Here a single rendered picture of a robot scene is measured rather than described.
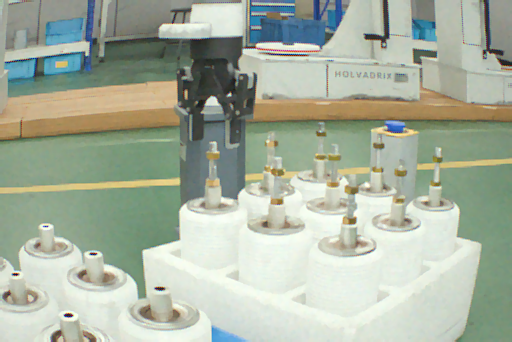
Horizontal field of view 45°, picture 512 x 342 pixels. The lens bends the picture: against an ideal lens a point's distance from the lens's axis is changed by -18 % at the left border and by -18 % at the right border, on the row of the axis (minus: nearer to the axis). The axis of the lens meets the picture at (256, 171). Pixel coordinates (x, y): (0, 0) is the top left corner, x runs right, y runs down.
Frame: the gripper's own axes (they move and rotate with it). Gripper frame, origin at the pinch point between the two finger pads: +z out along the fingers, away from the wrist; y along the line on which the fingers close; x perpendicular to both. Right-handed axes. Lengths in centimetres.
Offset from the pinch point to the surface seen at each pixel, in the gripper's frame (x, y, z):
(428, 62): -281, 116, 11
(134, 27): -498, 673, 16
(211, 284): 7.9, -7.4, 17.8
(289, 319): 8.1, -21.2, 18.6
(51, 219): -15, 79, 35
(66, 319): 42.3, -23.6, 7.2
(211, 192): 1.0, -0.6, 7.9
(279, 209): 0.8, -12.7, 7.6
